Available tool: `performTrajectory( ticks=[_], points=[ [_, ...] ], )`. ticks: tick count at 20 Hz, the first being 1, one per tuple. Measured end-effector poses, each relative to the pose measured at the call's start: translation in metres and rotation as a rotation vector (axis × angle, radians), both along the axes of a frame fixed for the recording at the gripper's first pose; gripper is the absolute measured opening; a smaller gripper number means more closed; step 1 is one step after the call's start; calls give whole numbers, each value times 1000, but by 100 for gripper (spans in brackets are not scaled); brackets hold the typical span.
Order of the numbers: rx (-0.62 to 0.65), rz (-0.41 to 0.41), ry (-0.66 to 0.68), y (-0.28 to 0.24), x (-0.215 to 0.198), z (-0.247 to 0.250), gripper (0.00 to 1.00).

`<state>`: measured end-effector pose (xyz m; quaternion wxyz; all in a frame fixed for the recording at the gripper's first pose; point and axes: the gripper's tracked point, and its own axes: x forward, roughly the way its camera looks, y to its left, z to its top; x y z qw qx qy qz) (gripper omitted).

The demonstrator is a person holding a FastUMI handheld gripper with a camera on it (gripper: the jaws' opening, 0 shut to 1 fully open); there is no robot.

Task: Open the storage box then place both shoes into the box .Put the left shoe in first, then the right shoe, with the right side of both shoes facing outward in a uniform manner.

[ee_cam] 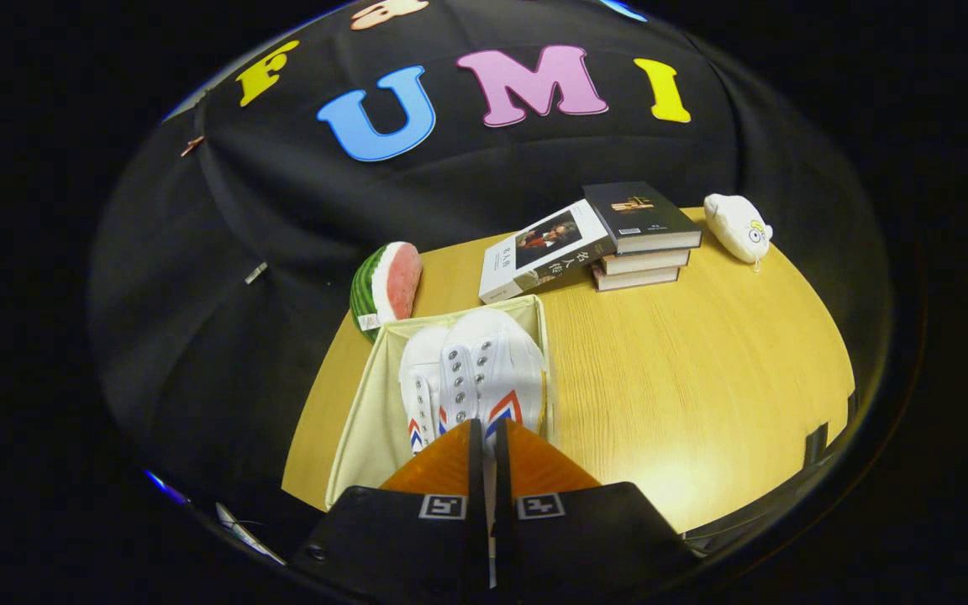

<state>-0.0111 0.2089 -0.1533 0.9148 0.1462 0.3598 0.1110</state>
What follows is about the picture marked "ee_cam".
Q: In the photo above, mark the black table edge bracket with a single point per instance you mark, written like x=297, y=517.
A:
x=816, y=445

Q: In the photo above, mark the black backdrop cloth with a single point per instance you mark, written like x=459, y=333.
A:
x=240, y=235

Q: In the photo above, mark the white striped canvas shoe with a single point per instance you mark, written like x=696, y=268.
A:
x=421, y=378
x=492, y=361

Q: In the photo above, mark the red cloth clip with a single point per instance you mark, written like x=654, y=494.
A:
x=192, y=145

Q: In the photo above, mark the white portrait cover book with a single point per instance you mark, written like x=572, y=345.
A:
x=534, y=252

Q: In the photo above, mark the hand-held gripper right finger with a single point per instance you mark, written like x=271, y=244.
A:
x=585, y=546

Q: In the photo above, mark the white plush toy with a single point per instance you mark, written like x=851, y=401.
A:
x=736, y=225

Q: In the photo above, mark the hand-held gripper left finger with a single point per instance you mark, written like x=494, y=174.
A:
x=400, y=546

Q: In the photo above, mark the cream fabric storage box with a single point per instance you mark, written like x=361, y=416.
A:
x=370, y=420

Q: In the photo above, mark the dark cover stacked book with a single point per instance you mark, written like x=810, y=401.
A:
x=648, y=261
x=639, y=278

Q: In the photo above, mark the black hardcover book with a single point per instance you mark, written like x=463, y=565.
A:
x=635, y=214

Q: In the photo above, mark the silver cloth clip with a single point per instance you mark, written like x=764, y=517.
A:
x=255, y=272

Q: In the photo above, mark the watermelon slice plush toy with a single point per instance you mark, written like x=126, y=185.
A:
x=391, y=286

